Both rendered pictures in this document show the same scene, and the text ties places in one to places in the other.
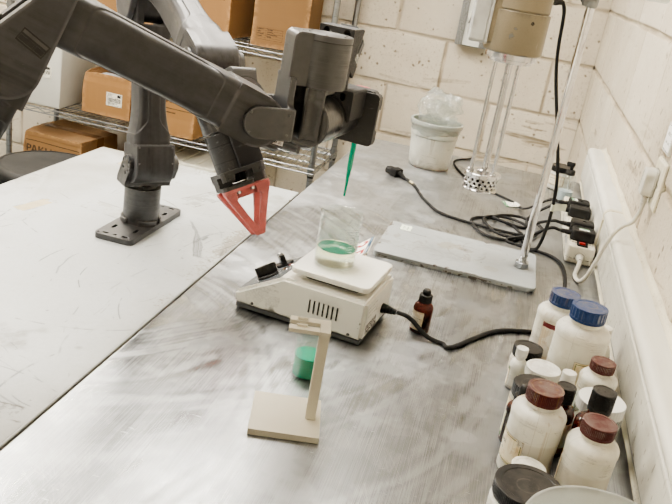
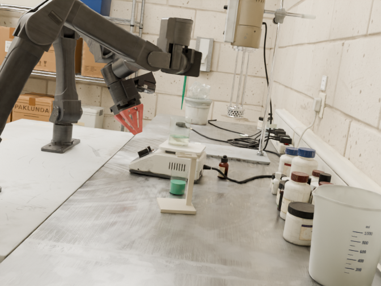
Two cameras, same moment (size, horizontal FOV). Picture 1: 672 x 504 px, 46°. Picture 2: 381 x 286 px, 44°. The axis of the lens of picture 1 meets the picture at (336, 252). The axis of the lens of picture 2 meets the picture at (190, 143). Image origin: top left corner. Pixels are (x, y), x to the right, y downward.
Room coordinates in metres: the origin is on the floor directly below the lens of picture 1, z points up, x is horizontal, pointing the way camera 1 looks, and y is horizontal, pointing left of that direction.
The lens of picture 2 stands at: (-0.24, 0.16, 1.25)
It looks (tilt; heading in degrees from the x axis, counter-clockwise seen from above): 11 degrees down; 351
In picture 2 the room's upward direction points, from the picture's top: 7 degrees clockwise
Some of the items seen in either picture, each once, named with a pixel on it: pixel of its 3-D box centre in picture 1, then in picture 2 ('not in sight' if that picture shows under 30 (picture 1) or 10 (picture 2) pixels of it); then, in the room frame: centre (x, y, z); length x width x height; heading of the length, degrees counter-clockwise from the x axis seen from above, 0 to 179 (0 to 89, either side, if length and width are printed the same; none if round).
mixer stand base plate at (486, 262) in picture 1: (458, 254); (227, 152); (1.43, -0.23, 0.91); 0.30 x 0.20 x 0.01; 79
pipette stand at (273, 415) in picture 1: (292, 371); (178, 180); (0.78, 0.02, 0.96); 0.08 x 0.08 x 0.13; 3
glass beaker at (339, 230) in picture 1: (336, 239); (178, 131); (1.06, 0.00, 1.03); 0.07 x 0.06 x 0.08; 146
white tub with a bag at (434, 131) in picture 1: (436, 127); (198, 102); (2.12, -0.21, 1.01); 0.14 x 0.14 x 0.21
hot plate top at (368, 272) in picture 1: (343, 267); (182, 147); (1.06, -0.01, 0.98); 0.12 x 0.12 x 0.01; 73
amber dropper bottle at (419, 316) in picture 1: (423, 309); (223, 166); (1.07, -0.14, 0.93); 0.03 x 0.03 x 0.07
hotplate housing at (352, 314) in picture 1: (322, 289); (172, 160); (1.07, 0.01, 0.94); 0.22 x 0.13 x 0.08; 73
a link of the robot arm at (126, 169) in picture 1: (148, 170); (66, 115); (1.30, 0.34, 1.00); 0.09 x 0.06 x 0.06; 127
